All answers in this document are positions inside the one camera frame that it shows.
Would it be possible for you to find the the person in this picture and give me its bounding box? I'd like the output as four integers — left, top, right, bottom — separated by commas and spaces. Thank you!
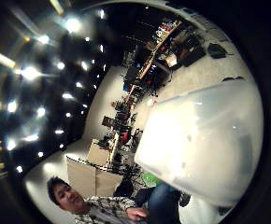
46, 175, 193, 224

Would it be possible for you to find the green bag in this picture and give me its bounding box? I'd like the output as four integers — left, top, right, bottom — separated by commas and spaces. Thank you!
141, 172, 164, 189

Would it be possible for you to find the large cardboard box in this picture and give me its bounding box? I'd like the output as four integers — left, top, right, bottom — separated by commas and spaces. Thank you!
94, 167, 124, 198
65, 156, 97, 199

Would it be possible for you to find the small cardboard box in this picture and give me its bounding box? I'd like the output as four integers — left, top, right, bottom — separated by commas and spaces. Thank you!
86, 138, 111, 167

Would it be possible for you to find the long cluttered wooden workbench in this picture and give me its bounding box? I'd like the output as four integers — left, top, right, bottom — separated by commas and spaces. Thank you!
101, 19, 183, 171

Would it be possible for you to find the white box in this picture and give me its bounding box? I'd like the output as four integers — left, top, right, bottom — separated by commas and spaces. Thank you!
164, 53, 178, 68

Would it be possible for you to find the black equipment case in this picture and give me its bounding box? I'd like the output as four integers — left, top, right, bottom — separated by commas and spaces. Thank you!
179, 35, 207, 68

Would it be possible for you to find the group of ceiling lamps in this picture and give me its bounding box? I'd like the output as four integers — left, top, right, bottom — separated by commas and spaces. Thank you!
5, 8, 109, 174

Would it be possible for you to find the black bag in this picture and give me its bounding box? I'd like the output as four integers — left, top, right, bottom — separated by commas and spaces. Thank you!
207, 43, 228, 60

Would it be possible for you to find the black cable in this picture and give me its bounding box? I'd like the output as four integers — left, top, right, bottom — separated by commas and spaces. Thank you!
221, 76, 246, 83

